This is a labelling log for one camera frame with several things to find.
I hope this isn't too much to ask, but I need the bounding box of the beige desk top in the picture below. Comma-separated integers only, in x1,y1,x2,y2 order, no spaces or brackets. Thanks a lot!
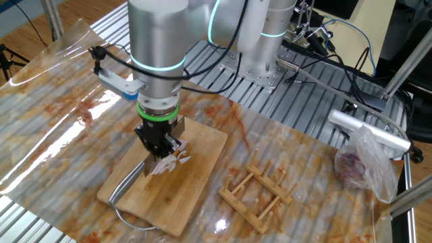
317,0,398,77

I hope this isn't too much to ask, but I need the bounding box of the crumpled clear plastic bag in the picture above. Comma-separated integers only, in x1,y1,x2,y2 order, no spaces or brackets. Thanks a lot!
333,124,400,204

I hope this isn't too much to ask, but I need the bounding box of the thin black cable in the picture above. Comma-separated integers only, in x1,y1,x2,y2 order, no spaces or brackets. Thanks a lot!
9,0,49,47

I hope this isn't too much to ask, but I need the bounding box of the black monitor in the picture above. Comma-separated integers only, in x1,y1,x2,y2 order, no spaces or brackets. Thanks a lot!
310,0,359,20

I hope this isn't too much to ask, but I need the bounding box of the black office chair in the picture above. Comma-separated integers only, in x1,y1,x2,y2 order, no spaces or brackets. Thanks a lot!
376,0,432,165

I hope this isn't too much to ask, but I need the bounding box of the wooden peg rack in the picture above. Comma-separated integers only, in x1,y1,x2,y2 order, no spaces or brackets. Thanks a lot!
217,147,300,234

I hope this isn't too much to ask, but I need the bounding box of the black camera cable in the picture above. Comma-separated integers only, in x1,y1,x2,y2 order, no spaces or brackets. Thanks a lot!
88,0,250,82

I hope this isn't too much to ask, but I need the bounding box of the steel kitchen knife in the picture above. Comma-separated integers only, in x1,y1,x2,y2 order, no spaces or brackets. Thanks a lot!
107,116,186,207

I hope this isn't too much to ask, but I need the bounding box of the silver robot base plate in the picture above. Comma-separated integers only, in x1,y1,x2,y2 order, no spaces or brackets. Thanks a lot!
219,45,288,91

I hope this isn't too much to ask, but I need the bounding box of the dark grey adapter box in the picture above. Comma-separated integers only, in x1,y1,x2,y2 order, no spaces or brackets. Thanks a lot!
357,90,387,112

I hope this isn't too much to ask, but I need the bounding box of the large white onion piece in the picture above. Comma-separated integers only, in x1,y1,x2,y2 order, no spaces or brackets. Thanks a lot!
150,154,171,176

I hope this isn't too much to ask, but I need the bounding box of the aluminium frame post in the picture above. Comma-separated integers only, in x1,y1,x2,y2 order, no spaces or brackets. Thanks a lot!
40,0,65,41
387,175,432,219
381,26,432,101

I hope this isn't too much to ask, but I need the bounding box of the black arm cable harness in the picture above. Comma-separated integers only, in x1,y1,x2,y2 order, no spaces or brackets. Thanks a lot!
180,50,244,96

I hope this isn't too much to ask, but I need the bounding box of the thin blue cable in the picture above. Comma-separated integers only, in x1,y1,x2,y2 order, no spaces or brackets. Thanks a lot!
320,18,377,77

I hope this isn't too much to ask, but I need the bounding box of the marble pattern plastic sheet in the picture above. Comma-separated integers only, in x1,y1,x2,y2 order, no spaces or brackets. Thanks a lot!
0,18,404,243

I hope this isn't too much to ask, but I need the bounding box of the silver metal table bar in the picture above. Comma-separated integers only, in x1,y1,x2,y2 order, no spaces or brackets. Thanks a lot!
403,151,418,243

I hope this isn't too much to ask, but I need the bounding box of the silver wrist camera blue end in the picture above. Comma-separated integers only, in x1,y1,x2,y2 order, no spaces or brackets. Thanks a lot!
97,69,148,101

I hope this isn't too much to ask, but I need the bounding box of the black tripod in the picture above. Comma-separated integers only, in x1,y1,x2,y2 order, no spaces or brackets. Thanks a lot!
0,43,30,82

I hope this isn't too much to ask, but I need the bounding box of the grey hose metal connector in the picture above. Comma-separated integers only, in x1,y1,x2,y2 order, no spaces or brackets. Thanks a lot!
275,57,411,142

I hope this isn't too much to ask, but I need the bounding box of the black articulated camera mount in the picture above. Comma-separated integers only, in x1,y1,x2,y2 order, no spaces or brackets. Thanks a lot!
285,0,335,57

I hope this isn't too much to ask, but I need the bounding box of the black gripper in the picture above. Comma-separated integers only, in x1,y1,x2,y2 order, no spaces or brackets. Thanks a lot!
134,117,183,159

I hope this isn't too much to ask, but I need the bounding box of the bamboo cutting board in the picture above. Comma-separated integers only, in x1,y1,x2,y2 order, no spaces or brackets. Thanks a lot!
97,116,229,237

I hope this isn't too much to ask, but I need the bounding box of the whole purple onion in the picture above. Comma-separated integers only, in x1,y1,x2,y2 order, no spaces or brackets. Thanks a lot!
337,151,367,186

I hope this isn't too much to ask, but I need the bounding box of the black cable bundle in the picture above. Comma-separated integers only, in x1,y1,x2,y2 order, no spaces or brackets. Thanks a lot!
283,47,414,114

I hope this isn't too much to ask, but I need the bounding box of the silver metal cylinder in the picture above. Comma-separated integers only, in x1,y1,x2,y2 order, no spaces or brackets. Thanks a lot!
327,109,412,153

